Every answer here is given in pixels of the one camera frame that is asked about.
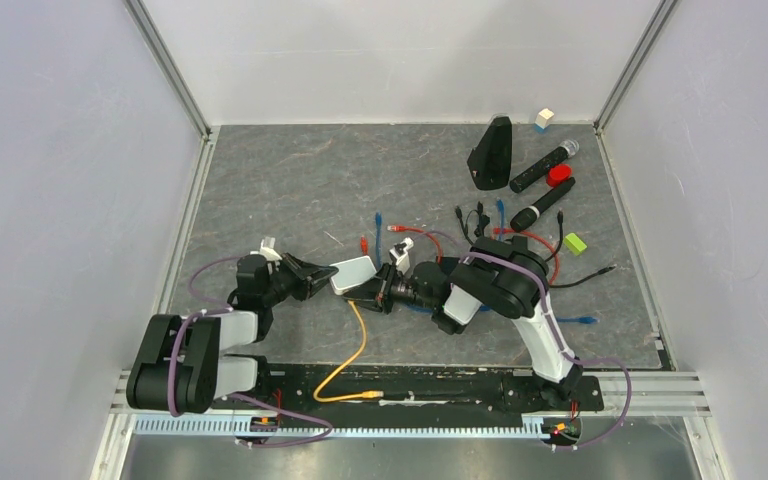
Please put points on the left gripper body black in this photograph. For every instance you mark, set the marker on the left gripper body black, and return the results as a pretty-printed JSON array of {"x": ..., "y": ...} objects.
[{"x": 283, "y": 281}]

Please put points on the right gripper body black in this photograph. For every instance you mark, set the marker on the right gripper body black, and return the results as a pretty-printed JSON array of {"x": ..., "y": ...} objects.
[{"x": 392, "y": 290}]

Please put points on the white network switch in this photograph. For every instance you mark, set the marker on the white network switch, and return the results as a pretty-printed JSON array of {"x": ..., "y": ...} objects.
[{"x": 352, "y": 273}]

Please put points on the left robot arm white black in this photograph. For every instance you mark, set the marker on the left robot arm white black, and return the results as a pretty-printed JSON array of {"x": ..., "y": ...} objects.
[{"x": 177, "y": 367}]

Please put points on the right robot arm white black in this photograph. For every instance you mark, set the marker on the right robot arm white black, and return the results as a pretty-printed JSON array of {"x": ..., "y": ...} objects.
[{"x": 504, "y": 276}]

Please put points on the black microphone lower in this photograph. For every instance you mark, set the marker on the black microphone lower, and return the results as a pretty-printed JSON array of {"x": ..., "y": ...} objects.
[{"x": 526, "y": 217}]

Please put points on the black wedge shaped stand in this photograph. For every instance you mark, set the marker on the black wedge shaped stand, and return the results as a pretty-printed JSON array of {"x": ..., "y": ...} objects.
[{"x": 489, "y": 163}]

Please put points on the green block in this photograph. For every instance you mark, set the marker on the green block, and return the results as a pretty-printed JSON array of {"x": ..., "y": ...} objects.
[{"x": 574, "y": 243}]

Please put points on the red round cap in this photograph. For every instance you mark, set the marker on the red round cap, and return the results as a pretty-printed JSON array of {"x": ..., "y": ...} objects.
[{"x": 558, "y": 174}]

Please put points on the black microphone silver head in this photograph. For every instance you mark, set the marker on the black microphone silver head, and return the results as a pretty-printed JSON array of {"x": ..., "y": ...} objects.
[{"x": 567, "y": 149}]

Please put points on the white blue block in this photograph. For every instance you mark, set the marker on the white blue block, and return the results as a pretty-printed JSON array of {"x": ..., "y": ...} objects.
[{"x": 544, "y": 119}]

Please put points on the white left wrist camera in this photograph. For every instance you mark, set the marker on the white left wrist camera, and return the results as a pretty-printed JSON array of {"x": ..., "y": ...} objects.
[{"x": 268, "y": 251}]

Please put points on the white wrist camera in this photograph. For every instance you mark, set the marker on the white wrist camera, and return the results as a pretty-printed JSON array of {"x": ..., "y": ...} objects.
[
  {"x": 400, "y": 255},
  {"x": 268, "y": 251}
]

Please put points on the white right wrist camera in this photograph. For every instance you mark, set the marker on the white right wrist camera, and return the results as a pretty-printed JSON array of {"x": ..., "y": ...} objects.
[{"x": 400, "y": 255}]

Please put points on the aluminium frame rail front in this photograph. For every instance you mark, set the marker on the aluminium frame rail front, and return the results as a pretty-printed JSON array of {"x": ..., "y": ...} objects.
[{"x": 650, "y": 394}]

